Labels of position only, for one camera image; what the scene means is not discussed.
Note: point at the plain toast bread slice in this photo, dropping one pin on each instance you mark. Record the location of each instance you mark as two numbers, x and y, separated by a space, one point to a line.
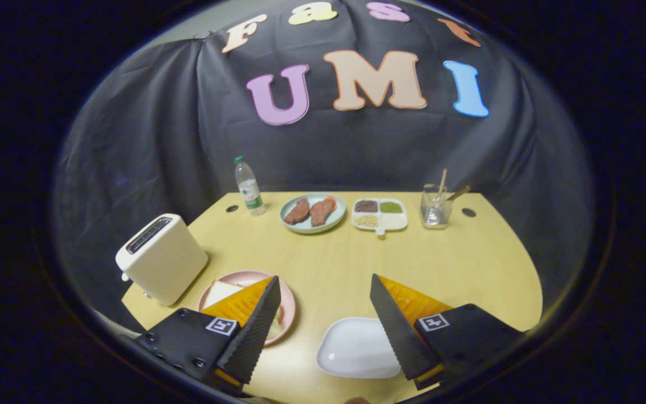
221 292

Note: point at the black backdrop cloth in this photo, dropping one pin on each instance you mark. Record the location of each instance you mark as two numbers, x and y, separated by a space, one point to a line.
160 140

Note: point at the pink plate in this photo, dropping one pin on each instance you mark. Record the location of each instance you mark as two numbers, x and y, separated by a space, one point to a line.
288 308

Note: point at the clear plastic water bottle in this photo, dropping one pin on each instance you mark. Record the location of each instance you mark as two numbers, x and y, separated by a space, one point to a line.
250 193

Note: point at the white divided seasoning dish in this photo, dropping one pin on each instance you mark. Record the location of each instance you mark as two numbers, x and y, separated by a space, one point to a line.
393 223

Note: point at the wooden stick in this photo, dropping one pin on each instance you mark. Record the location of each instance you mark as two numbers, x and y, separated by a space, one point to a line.
442 184

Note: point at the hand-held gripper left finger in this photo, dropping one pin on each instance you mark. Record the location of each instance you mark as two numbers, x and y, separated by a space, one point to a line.
250 336

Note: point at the white plate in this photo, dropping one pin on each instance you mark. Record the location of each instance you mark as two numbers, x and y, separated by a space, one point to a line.
351 348

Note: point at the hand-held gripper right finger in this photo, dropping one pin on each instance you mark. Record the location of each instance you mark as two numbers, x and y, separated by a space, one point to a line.
398 336

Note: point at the wooden spoon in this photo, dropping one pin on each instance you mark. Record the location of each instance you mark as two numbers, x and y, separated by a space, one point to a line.
460 193

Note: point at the pale green oval plate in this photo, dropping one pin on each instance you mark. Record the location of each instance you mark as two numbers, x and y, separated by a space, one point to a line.
303 229

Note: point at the white toaster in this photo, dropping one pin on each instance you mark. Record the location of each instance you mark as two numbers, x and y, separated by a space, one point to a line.
171 264

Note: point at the clear glass cup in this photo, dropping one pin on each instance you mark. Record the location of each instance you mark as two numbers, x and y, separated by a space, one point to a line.
436 216

